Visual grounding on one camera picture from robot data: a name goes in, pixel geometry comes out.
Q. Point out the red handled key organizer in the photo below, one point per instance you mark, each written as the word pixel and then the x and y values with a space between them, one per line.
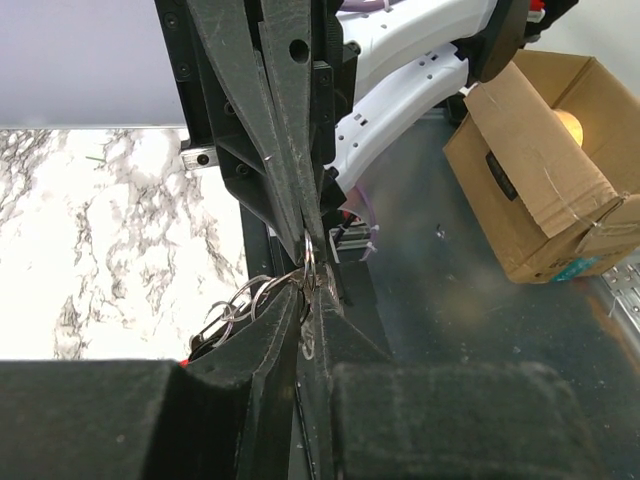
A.
pixel 224 317

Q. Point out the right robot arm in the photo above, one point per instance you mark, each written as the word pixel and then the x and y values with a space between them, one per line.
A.
pixel 411 55

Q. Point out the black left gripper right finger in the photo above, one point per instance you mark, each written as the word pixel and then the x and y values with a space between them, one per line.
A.
pixel 377 419

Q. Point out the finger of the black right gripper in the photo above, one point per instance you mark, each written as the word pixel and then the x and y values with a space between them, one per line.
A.
pixel 286 36
pixel 238 68

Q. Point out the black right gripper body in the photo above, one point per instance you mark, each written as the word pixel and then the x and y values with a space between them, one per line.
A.
pixel 201 98

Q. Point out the cardboard box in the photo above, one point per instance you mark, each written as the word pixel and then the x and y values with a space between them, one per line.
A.
pixel 548 158

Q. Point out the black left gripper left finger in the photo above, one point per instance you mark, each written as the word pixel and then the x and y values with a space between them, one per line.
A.
pixel 226 415

